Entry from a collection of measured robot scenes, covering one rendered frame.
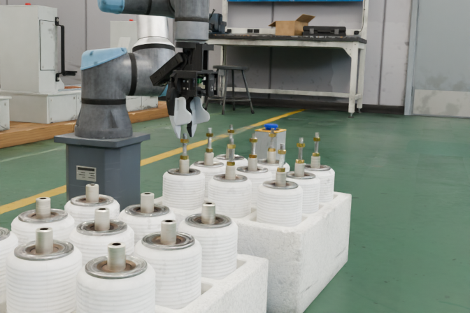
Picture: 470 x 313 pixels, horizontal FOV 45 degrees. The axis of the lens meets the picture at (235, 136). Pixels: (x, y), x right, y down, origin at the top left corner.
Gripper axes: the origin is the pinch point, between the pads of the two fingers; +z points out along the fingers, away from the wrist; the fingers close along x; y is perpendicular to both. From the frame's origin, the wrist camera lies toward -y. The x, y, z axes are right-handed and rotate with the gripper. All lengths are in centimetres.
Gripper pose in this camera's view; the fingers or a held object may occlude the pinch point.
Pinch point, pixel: (182, 131)
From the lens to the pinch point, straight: 129.0
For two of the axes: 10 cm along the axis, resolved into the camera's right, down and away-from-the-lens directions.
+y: 7.6, 1.1, -6.4
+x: 6.5, -0.8, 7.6
